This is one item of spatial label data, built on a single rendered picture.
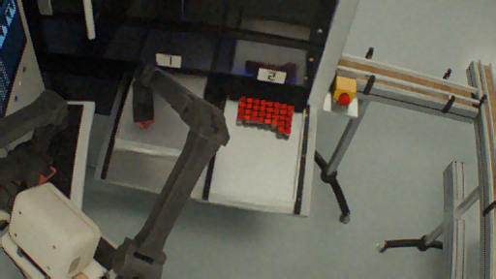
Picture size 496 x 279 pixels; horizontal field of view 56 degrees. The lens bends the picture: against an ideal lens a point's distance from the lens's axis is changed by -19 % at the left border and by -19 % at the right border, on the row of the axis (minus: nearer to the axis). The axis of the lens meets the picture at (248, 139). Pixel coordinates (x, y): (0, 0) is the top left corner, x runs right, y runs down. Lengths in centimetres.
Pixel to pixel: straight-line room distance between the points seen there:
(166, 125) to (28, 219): 80
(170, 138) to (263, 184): 33
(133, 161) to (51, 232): 69
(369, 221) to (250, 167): 114
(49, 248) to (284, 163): 93
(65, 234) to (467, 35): 332
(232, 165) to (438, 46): 223
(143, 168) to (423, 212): 166
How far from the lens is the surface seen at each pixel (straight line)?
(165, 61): 182
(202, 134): 114
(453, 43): 379
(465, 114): 216
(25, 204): 121
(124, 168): 177
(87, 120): 197
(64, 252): 116
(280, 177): 177
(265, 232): 264
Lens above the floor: 245
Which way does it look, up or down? 60 degrees down
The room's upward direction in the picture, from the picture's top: 12 degrees clockwise
